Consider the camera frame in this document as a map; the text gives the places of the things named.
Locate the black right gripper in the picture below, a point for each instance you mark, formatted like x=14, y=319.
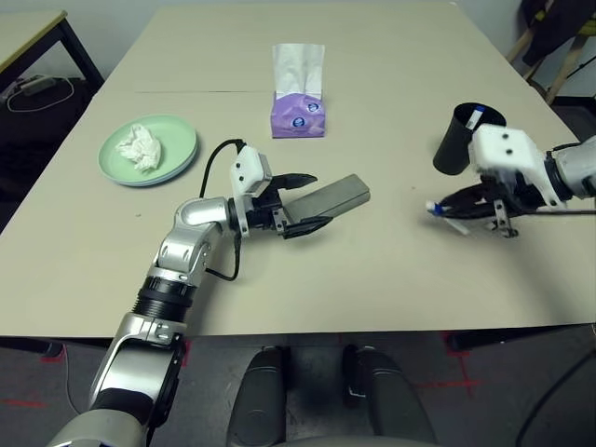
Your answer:
x=510, y=195

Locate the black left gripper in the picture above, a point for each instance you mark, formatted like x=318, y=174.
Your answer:
x=267, y=212

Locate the grey glasses case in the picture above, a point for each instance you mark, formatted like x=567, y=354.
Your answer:
x=330, y=195

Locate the white pen blue cap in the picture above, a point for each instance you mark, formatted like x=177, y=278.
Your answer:
x=475, y=118
x=433, y=206

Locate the green plastic plate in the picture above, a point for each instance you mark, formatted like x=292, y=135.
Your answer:
x=177, y=139

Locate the white tissue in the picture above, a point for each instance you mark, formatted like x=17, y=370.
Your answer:
x=139, y=149

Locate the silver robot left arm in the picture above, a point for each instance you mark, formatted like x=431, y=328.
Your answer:
x=195, y=214

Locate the black cup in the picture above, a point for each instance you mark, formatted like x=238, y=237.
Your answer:
x=449, y=149

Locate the purple tissue pack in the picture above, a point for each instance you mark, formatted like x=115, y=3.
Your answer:
x=298, y=118

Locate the blue plastic plate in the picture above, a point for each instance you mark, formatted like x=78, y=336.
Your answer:
x=184, y=171

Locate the black table foot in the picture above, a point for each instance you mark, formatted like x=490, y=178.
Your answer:
x=489, y=342

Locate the wooden stool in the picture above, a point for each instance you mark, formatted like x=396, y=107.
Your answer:
x=563, y=72

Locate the dark jacket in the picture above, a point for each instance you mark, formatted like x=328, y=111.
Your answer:
x=549, y=32

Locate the grey robot left leg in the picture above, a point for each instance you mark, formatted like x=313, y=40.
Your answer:
x=258, y=400

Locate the grey robot leg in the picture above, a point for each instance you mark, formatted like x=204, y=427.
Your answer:
x=258, y=400
x=391, y=405

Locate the yellow-green seat cushion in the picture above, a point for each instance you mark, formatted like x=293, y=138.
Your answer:
x=589, y=29

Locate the grey robot right leg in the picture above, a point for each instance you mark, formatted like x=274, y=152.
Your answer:
x=391, y=405

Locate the grey robot torso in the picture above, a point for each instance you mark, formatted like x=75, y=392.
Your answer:
x=326, y=442

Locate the wooden side table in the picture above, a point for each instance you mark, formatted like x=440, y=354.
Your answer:
x=84, y=53

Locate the grey power strip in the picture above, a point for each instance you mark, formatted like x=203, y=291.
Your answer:
x=37, y=86

